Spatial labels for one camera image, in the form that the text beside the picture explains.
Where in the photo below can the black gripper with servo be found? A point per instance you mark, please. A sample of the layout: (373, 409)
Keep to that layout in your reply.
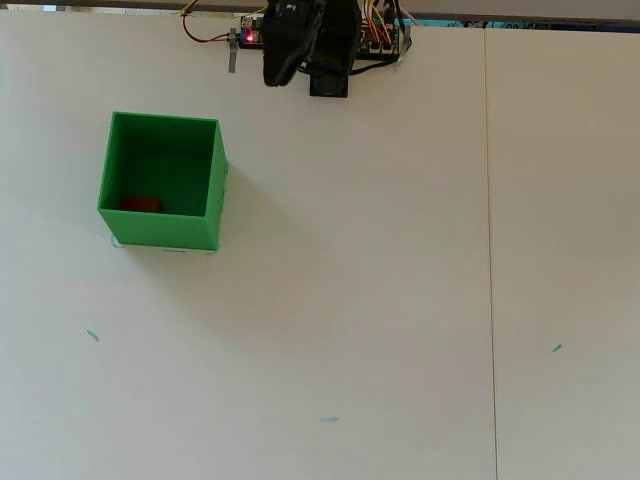
(292, 15)

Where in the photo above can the blue circuit board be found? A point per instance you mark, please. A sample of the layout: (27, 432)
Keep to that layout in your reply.
(252, 35)

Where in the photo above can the grey tape strip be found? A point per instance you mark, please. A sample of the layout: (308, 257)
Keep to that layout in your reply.
(233, 55)

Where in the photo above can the red rectangular block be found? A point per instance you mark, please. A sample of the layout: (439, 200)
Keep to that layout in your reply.
(141, 204)

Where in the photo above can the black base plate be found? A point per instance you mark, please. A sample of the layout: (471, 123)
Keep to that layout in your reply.
(380, 54)

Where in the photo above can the green open plastic bin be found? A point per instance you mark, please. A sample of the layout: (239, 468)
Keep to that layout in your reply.
(160, 230)

